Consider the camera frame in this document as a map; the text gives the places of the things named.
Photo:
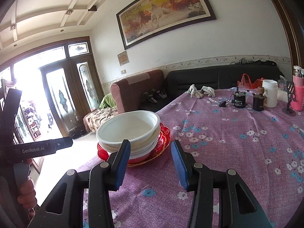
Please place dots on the small wall plaque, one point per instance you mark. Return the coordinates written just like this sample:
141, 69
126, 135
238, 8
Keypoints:
123, 58

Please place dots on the dark jar with cork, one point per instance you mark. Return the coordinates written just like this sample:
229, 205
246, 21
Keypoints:
259, 99

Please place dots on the black sofa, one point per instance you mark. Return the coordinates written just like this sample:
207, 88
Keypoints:
217, 77

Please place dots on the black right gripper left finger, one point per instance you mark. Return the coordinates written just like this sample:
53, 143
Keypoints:
63, 207

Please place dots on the large red glass plate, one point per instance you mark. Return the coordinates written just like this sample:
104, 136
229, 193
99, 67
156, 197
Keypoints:
163, 142

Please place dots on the black round device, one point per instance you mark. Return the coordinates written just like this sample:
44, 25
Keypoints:
239, 99

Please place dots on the pink water bottle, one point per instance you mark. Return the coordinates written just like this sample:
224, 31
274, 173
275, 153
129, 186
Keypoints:
297, 103

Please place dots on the framed horse painting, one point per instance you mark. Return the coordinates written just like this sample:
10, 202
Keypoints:
144, 19

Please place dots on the large white foam bowl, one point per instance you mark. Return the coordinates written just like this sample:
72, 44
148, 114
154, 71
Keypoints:
128, 125

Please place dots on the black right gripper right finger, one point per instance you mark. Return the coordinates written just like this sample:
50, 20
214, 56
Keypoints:
238, 207

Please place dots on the maroon armchair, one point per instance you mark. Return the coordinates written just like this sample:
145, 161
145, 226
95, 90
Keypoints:
128, 92

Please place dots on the white plastic jar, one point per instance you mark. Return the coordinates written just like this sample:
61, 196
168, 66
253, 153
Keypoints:
271, 92

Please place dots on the patterned blanket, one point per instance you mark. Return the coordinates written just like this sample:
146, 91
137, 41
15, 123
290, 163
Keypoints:
96, 118

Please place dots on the white work gloves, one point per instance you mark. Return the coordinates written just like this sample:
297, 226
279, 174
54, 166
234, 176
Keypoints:
200, 93

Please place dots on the beige plastic bowl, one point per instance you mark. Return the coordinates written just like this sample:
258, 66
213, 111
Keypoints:
144, 140

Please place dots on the white foam plate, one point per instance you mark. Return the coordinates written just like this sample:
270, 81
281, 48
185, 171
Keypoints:
142, 154

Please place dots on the left hand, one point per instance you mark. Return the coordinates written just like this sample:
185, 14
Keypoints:
27, 198

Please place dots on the black phone stand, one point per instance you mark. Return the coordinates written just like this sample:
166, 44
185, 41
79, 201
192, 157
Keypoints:
290, 98

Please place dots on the small red glass plate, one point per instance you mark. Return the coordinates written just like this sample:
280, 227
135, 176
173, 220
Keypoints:
103, 154

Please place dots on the wooden glass door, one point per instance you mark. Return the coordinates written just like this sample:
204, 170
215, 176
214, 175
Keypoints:
62, 75

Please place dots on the red plastic bag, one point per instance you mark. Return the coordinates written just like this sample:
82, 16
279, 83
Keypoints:
247, 83

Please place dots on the purple floral tablecloth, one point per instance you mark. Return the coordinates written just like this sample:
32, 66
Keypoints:
265, 148

